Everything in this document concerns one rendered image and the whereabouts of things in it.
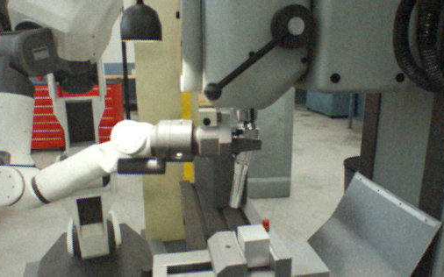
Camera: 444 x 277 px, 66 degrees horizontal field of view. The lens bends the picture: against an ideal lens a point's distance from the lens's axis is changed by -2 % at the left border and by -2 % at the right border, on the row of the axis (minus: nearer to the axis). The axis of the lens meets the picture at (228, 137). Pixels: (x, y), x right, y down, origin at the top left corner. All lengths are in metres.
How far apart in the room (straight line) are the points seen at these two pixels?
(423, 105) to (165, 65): 1.85
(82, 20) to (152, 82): 1.56
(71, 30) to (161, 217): 1.98
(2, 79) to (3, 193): 0.23
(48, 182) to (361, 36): 0.65
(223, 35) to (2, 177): 0.49
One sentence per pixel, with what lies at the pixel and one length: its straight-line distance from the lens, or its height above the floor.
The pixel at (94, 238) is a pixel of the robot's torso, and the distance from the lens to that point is 1.46.
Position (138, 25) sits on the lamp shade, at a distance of 0.61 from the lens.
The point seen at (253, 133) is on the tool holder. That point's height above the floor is 1.25.
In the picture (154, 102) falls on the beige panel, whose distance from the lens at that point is 2.43.
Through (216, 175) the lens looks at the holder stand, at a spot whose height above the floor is 1.04.
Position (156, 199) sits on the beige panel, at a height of 0.38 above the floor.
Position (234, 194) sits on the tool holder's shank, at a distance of 0.76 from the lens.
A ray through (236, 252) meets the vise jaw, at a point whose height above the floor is 1.04.
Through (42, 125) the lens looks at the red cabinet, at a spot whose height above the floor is 0.42.
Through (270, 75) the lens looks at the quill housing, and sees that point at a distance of 0.62.
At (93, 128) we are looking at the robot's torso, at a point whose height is 1.16.
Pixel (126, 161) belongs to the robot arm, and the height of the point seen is 1.20.
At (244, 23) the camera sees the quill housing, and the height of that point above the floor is 1.46.
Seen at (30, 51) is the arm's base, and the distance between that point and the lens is 0.83.
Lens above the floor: 1.41
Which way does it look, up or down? 14 degrees down
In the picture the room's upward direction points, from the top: straight up
